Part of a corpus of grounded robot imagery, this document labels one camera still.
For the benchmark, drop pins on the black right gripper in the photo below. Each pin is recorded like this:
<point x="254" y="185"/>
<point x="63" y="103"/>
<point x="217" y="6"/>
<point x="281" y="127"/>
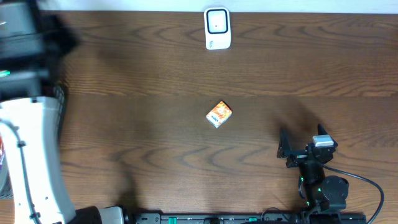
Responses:
<point x="285" y="151"/>

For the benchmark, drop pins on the small orange box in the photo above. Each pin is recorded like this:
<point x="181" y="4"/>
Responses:
<point x="219" y="114"/>

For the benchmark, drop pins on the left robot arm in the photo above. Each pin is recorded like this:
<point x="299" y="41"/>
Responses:
<point x="33" y="102"/>

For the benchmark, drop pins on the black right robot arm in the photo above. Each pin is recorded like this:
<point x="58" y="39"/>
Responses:
<point x="325" y="195"/>

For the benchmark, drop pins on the white barcode scanner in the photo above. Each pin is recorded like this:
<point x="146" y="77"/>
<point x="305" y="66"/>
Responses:
<point x="217" y="28"/>

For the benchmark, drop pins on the grey plastic mesh basket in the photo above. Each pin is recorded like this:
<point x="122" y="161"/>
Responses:
<point x="61" y="94"/>

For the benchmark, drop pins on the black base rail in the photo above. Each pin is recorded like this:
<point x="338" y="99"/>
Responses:
<point x="272" y="217"/>

